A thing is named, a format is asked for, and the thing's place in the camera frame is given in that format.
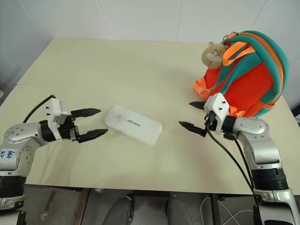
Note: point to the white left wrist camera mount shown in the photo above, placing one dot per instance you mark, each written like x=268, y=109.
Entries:
x=56, y=110

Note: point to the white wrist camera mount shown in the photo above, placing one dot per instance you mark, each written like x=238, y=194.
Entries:
x=216, y=104
x=56, y=110

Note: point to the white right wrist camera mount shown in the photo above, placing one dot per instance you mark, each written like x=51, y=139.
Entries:
x=216, y=104

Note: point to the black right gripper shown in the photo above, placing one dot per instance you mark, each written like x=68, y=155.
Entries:
x=204, y=131

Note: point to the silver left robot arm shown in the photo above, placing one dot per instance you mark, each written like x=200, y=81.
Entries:
x=22, y=132

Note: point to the rusty metal table leg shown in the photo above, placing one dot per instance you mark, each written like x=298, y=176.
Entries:
x=215, y=208
x=82, y=206

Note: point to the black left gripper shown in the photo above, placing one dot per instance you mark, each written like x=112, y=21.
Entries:
x=66, y=131

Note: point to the white plastic pouch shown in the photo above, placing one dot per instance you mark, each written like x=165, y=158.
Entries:
x=133, y=125

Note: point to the dark rounded shape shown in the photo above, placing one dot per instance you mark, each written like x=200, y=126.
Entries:
x=122, y=211
x=175, y=211

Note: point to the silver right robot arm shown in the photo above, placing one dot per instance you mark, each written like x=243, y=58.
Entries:
x=260, y=140

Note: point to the orange and teal backpack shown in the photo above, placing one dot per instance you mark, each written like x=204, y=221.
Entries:
x=248, y=77

